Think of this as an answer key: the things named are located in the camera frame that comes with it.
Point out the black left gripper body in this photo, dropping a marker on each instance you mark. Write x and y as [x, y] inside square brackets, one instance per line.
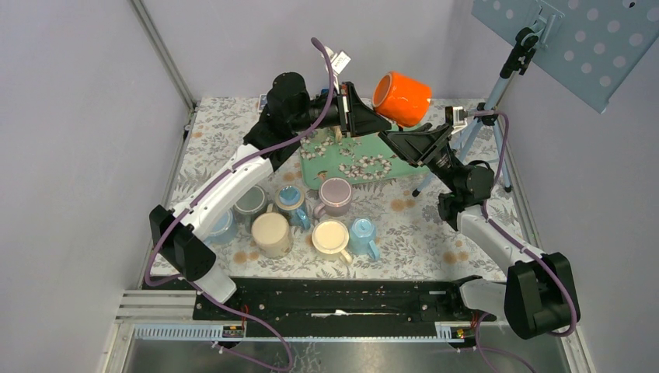
[315, 108]

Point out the round beige glazed mug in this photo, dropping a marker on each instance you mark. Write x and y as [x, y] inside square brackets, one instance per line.
[338, 134]

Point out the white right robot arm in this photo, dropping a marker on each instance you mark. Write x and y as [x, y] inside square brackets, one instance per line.
[539, 294]

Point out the light blue tripod stand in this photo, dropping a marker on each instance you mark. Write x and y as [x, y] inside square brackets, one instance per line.
[526, 43]

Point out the orange mug with black handle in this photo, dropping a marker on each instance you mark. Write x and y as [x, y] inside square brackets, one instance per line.
[401, 99]

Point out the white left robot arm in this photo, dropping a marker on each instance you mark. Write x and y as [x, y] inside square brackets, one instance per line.
[179, 232]

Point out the grey mug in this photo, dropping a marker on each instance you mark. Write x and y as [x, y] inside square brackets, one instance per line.
[250, 206]

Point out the blue dotted panel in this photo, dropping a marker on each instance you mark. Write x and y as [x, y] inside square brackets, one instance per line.
[589, 47]

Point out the beige seahorse print mug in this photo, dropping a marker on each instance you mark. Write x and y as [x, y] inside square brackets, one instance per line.
[321, 135]

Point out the blue butterfly mug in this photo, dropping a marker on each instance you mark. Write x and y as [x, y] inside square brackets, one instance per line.
[290, 202]

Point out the lilac mug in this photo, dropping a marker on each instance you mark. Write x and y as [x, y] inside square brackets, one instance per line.
[335, 197]

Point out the pale blue ribbed mug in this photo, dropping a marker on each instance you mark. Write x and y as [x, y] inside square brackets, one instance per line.
[224, 230]

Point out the floral tablecloth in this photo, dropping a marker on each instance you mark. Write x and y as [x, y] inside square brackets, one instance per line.
[414, 243]

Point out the beige cartoon print mug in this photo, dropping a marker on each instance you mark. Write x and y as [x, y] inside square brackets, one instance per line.
[272, 234]

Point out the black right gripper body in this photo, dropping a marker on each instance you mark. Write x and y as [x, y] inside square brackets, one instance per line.
[445, 163]

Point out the white slotted cable duct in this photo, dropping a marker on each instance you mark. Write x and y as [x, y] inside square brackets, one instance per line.
[422, 332]

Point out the light blue faceted mug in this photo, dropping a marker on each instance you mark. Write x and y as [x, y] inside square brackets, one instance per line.
[362, 238]

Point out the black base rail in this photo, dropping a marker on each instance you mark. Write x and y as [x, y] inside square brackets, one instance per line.
[280, 301]

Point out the cream yellow mug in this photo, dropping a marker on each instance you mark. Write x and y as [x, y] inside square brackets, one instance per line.
[330, 239]

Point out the green floral bird tray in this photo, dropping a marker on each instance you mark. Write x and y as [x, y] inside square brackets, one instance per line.
[358, 160]

